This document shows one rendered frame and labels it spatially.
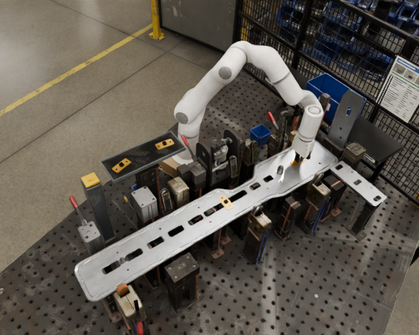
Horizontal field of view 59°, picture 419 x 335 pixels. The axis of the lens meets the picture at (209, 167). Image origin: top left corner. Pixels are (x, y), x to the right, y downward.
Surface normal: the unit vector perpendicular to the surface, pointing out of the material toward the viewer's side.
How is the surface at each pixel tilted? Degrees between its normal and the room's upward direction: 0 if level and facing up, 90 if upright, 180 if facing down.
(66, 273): 0
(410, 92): 90
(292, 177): 0
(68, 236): 0
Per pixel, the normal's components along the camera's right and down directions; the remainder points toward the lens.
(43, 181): 0.04, -0.66
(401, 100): -0.82, 0.41
